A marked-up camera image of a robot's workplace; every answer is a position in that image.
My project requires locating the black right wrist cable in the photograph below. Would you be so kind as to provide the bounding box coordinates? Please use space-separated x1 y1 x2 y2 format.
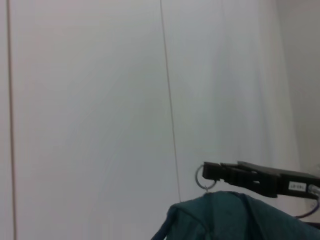
294 186 320 220

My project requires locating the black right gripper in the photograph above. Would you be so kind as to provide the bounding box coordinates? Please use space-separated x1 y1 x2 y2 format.
202 160 320 200

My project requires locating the metal zipper pull ring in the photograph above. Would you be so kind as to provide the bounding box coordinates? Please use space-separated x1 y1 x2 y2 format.
195 164 216 194

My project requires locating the dark teal fabric bag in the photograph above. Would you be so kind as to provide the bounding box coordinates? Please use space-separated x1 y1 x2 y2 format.
149 190 320 240

